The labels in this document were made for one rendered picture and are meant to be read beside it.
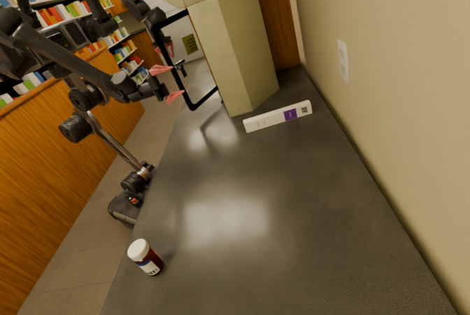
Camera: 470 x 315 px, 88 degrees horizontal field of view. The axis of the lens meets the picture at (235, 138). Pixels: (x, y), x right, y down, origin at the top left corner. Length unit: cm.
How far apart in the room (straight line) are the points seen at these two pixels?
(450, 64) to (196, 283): 60
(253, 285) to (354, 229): 25
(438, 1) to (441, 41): 5
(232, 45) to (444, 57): 72
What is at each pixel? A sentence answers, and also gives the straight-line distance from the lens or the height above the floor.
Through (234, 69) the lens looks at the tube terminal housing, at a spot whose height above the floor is 115.
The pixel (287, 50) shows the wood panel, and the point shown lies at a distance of 141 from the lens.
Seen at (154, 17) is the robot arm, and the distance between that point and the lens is 132.
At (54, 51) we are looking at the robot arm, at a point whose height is 144.
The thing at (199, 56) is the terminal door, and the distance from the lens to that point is 124.
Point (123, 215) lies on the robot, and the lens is 216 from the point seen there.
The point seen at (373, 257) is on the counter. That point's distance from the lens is 60.
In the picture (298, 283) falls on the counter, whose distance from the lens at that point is 58.
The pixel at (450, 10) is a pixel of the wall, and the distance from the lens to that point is 41.
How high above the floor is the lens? 147
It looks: 33 degrees down
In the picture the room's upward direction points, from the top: 22 degrees counter-clockwise
